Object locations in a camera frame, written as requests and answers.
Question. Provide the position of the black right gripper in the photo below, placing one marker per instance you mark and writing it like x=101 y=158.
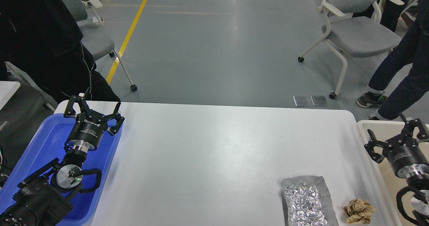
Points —
x=407 y=157

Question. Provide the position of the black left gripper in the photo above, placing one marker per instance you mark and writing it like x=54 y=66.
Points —
x=87 y=129

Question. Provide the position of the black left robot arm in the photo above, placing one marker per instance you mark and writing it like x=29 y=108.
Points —
x=63 y=170

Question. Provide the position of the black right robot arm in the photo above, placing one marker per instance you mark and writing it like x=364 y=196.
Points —
x=411 y=200

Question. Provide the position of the beige plastic bin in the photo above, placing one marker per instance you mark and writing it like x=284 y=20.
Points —
x=387 y=182

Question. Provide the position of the grey chair left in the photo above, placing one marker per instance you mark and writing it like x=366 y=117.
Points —
x=95 y=38

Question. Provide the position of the grey chair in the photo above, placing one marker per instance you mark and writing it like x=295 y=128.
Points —
x=352 y=27
x=95 y=38

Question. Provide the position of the crumpled brown paper ball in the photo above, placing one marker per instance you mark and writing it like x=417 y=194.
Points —
x=359 y=212

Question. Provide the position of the right metal floor plate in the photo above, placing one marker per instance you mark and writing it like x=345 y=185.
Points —
x=319 y=101

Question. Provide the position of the metal floor plate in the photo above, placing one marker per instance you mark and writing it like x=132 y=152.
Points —
x=301 y=101
x=319 y=101

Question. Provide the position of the white side table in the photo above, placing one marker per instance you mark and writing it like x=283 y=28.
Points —
x=7 y=90

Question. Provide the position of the left metal floor plate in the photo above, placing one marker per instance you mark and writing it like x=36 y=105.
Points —
x=301 y=101

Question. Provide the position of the person in black clothes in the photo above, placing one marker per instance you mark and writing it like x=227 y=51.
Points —
x=42 y=39

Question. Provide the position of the crumpled aluminium foil sheet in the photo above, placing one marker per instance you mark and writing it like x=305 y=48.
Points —
x=308 y=201

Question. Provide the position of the grey chair right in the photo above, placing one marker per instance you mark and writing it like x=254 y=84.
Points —
x=352 y=27

